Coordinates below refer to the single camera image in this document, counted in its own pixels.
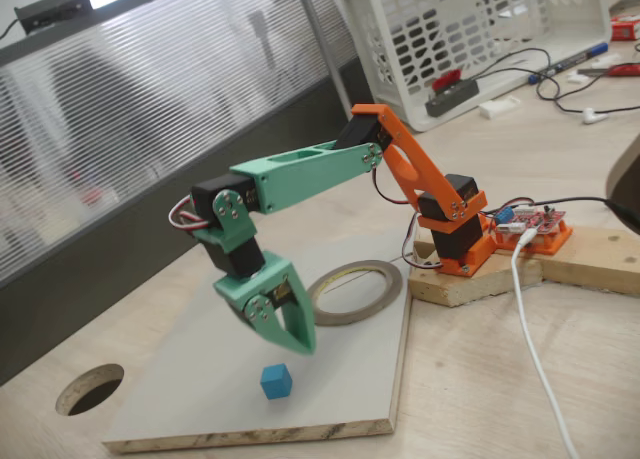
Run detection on thin black cable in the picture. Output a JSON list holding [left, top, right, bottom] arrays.
[[467, 46, 640, 115]]

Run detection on white perforated plastic crate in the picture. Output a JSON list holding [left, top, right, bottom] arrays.
[[339, 0, 614, 133]]

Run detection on white plastic bracket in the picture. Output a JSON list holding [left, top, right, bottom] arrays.
[[478, 94, 521, 119]]

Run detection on blue cube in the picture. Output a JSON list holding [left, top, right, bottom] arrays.
[[259, 362, 293, 401]]

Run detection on long wooden base plank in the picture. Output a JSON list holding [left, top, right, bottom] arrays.
[[539, 222, 640, 296]]

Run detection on orange circuit board holder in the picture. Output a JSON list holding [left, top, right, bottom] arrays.
[[492, 218, 575, 256]]

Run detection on red circuit board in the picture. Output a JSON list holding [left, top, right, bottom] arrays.
[[492, 203, 569, 240]]

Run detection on red box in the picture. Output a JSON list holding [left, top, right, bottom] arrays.
[[610, 16, 640, 43]]

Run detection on grey chipboard panel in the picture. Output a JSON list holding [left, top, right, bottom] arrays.
[[102, 226, 416, 454]]

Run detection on black box with cable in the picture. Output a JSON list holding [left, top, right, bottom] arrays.
[[0, 0, 94, 40]]

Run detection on black power strip, red switch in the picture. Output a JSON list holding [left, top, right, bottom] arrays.
[[424, 68, 481, 119]]

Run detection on white USB cable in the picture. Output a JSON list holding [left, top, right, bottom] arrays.
[[509, 228, 581, 459]]

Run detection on large wooden base block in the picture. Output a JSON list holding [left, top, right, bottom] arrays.
[[407, 248, 546, 309]]

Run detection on ribbed glass desk partition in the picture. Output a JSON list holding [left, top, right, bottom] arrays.
[[0, 0, 381, 388]]

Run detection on blue-capped marker pen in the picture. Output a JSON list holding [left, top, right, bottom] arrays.
[[528, 41, 610, 85]]

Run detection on red-handled pliers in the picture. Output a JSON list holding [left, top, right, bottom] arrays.
[[577, 62, 640, 79]]

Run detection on black power cable with plug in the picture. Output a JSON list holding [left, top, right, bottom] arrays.
[[534, 195, 640, 225]]

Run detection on grey rounded object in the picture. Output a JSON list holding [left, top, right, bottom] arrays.
[[604, 131, 640, 233]]

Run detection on grey ring of tape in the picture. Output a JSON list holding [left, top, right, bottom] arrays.
[[305, 259, 403, 326]]

